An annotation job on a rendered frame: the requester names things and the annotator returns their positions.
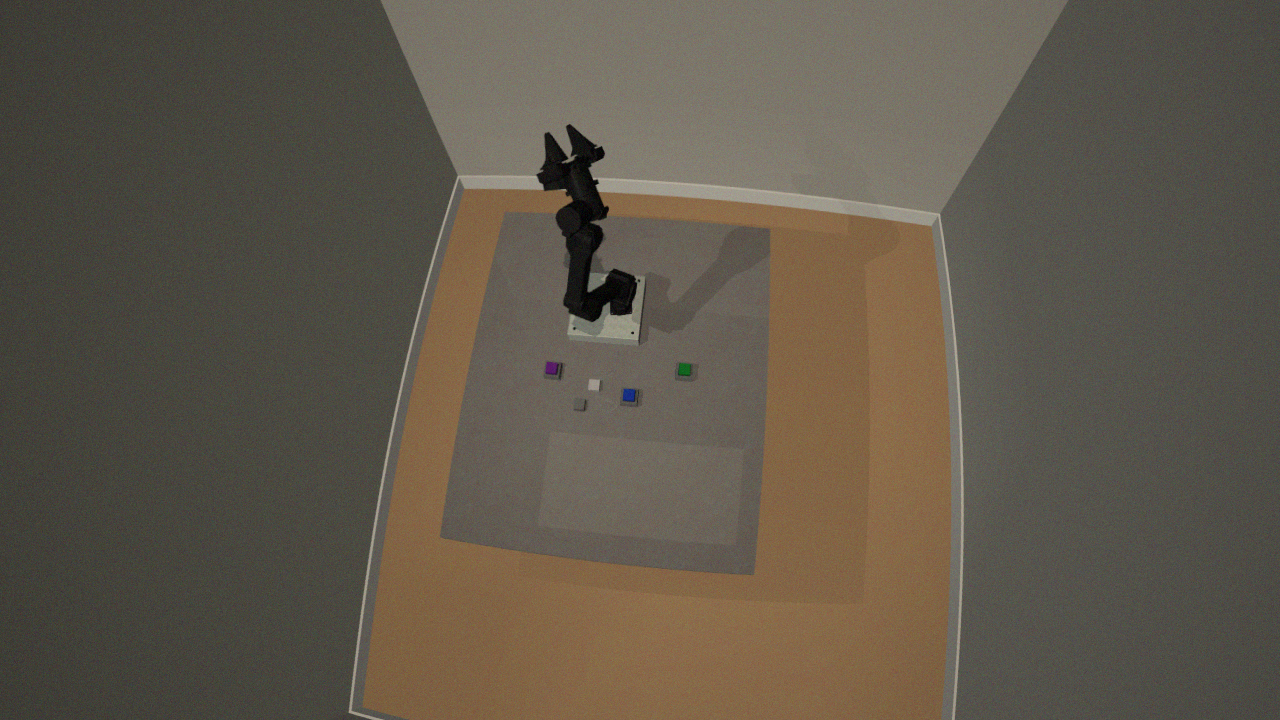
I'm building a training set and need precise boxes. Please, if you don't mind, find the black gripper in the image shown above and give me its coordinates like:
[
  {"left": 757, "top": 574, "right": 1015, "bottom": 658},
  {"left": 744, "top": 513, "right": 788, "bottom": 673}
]
[{"left": 538, "top": 124, "right": 605, "bottom": 200}]

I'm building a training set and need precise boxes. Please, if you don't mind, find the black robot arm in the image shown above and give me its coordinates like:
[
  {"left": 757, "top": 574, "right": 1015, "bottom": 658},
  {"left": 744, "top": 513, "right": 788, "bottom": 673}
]
[{"left": 556, "top": 190, "right": 637, "bottom": 322}]

